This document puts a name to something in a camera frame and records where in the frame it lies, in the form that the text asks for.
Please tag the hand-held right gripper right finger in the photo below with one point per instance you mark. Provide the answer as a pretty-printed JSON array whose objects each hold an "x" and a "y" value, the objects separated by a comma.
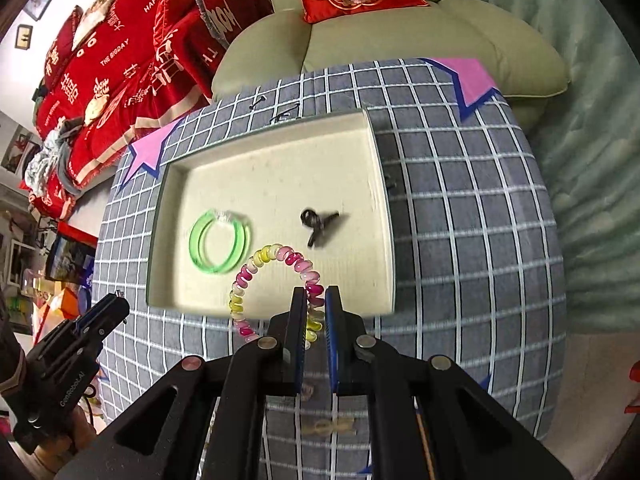
[{"x": 331, "y": 340}]

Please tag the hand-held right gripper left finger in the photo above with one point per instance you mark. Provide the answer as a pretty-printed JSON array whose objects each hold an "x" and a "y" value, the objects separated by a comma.
[{"x": 300, "y": 332}]

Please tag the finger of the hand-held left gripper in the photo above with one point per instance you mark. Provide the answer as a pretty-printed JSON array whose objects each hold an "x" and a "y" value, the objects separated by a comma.
[
  {"x": 97, "y": 314},
  {"x": 114, "y": 322}
]

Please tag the black hair clip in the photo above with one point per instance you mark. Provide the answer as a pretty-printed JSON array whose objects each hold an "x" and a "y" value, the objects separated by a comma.
[{"x": 316, "y": 225}]

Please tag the green plastic bangle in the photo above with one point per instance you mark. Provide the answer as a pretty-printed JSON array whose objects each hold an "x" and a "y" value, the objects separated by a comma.
[{"x": 195, "y": 245}]

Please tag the cream cardboard tray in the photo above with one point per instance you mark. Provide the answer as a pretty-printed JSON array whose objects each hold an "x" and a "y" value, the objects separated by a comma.
[{"x": 275, "y": 175}]

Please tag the person's left hand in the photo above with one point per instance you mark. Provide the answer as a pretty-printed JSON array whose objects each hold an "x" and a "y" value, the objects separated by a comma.
[{"x": 82, "y": 430}]

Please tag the orange bag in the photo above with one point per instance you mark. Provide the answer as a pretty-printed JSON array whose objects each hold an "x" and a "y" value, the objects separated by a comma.
[{"x": 60, "y": 307}]

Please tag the dark box with red edge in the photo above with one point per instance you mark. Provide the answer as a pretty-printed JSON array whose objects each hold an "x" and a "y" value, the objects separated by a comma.
[{"x": 70, "y": 257}]

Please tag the grey white cloth pile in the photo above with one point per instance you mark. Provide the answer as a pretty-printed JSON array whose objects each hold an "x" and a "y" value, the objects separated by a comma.
[{"x": 47, "y": 160}]

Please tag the pink star sticker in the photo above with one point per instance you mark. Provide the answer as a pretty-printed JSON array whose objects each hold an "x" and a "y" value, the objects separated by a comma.
[
  {"x": 470, "y": 80},
  {"x": 150, "y": 152}
]

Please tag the red printed blanket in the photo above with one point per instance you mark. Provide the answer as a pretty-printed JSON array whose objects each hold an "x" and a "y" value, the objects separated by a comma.
[{"x": 140, "y": 60}]

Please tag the green white plush toy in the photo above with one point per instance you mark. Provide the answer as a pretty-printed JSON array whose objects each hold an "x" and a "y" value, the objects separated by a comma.
[{"x": 97, "y": 15}]

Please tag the red object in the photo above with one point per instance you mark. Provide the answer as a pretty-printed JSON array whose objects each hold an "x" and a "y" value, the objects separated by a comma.
[{"x": 634, "y": 385}]

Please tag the mint green cloth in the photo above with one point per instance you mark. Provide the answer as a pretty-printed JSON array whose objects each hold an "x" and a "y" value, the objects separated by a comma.
[{"x": 590, "y": 160}]

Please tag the pale green sofa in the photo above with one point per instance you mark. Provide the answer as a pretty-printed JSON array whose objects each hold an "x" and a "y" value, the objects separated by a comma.
[{"x": 400, "y": 30}]

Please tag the small framed wall picture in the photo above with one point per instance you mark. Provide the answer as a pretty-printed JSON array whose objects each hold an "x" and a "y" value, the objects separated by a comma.
[{"x": 22, "y": 36}]

